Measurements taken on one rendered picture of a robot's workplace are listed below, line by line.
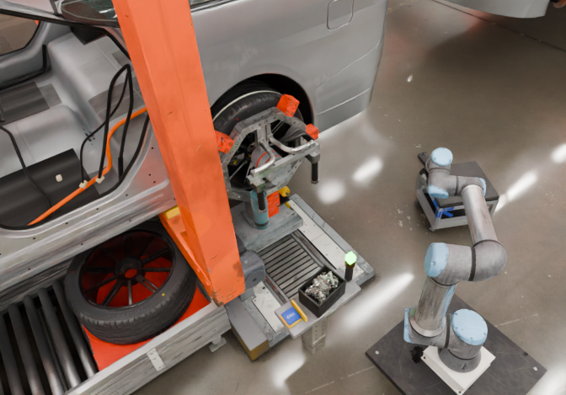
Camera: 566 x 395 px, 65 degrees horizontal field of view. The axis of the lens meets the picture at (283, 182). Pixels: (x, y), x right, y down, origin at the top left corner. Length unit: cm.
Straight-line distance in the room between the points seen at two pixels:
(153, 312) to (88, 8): 139
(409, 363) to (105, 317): 149
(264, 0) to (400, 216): 185
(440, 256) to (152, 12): 115
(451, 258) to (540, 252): 184
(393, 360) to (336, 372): 40
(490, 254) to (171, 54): 118
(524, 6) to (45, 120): 357
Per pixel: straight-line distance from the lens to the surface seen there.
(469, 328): 214
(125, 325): 240
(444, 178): 210
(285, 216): 295
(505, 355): 255
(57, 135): 290
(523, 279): 321
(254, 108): 228
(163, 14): 129
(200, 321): 243
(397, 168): 364
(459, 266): 160
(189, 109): 144
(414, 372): 238
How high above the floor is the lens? 246
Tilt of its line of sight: 45 degrees down
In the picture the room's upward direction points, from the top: 4 degrees counter-clockwise
